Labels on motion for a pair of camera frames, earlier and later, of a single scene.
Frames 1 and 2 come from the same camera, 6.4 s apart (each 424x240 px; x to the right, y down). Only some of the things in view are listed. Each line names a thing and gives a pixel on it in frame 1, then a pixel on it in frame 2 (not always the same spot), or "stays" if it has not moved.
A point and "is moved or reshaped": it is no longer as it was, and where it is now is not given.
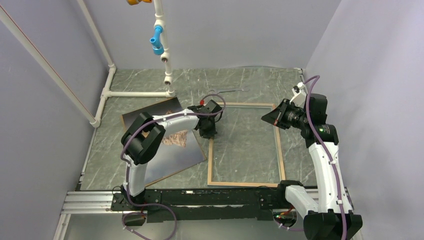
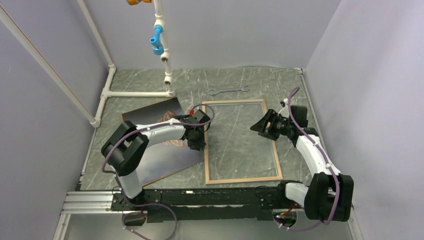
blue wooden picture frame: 274,183 is moved or reshaped
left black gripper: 210,134 → 200,144
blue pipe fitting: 158,49 stays
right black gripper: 273,117 → 260,126
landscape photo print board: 177,151 stays
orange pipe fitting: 133,2 stays
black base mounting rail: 179,205 stays
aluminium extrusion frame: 93,202 stays
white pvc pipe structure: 94,120 stays
